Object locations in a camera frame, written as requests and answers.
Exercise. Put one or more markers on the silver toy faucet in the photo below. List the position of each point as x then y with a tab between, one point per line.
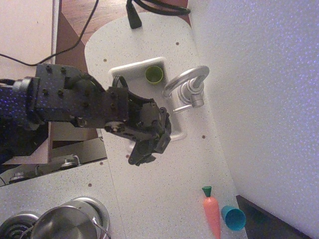
190	85

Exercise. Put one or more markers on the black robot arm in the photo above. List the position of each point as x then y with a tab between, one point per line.
59	93

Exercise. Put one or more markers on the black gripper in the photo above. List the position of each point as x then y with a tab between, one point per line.
140	120

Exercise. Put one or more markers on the green plastic cup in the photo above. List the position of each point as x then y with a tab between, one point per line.
154	74

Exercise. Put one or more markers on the blue plastic cup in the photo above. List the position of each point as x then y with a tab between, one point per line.
234	218

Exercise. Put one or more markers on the orange toy carrot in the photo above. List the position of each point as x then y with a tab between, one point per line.
212	212

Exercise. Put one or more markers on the silver stove knob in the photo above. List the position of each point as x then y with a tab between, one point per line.
17	177
70	163

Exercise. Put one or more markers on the stainless steel pot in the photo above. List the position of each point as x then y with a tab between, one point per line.
63	222

